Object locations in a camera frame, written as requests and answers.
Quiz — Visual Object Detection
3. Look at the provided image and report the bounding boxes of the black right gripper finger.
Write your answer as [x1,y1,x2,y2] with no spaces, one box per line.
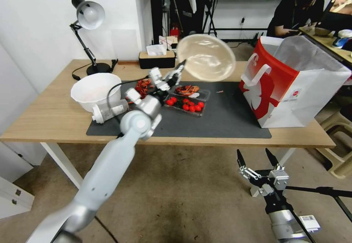
[265,148,285,172]
[236,149,262,181]

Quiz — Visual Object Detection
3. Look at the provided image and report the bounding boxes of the white tissue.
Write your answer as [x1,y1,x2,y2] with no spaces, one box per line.
[146,44,168,57]

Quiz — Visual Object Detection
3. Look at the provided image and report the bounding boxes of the white disposable takeout bowl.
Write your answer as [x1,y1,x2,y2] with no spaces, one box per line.
[70,72,122,112]

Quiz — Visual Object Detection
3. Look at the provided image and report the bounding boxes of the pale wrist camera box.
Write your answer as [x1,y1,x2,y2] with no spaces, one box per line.
[269,169,290,192]
[154,79,171,91]

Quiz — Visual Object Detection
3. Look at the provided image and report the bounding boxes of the wooden table white legs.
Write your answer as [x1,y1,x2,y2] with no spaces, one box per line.
[0,59,337,190]

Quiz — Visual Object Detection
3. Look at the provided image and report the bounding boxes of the black desk lamp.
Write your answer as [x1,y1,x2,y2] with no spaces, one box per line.
[69,0,119,80]

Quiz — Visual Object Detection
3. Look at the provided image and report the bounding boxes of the dark grey table mat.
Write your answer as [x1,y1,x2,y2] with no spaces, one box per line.
[86,80,272,139]

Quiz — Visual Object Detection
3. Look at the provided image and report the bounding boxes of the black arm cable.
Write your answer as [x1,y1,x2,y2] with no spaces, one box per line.
[106,81,123,118]

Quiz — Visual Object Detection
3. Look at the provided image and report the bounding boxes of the clear round plastic lid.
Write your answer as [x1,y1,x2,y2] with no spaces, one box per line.
[176,33,237,83]

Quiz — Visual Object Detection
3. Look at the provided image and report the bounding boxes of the clear plastic food tray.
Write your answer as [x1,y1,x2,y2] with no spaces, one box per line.
[164,84,211,117]

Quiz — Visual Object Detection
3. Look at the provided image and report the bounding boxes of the black stand leg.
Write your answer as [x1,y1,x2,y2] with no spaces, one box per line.
[286,186,352,222]

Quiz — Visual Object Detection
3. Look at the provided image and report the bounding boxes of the cardboard box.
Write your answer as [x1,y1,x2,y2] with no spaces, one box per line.
[159,35,180,51]

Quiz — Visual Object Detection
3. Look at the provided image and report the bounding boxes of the beige plastic stool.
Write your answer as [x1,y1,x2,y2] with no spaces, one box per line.
[315,107,352,178]

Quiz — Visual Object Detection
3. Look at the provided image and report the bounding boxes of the black tripod stand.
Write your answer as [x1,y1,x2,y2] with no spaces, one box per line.
[203,0,221,37]

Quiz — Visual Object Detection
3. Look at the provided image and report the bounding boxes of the red and white delivery bag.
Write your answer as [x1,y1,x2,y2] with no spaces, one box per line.
[238,36,352,129]

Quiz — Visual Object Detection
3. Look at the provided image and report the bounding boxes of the white plastic bottle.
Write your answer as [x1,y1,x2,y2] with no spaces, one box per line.
[92,99,130,124]

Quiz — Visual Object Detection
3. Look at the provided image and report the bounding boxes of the white cabinet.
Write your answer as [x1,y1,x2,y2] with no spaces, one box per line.
[0,140,36,219]

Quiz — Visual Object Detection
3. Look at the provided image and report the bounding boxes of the beige bowl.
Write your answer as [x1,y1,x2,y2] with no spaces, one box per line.
[314,27,335,37]

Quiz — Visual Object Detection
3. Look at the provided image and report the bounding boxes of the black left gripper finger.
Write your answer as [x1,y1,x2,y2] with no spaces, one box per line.
[164,59,188,82]
[175,67,186,86]

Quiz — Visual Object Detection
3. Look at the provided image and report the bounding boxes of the dried red food in tray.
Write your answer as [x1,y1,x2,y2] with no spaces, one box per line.
[176,85,201,96]

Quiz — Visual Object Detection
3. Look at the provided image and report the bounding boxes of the person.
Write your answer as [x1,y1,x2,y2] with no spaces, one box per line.
[266,0,326,37]

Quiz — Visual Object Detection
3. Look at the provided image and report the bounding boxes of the black tissue box wooden lid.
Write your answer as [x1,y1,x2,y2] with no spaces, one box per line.
[138,51,176,70]

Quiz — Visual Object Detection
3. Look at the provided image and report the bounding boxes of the wooden side table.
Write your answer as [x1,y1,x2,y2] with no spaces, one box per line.
[298,26,352,65]

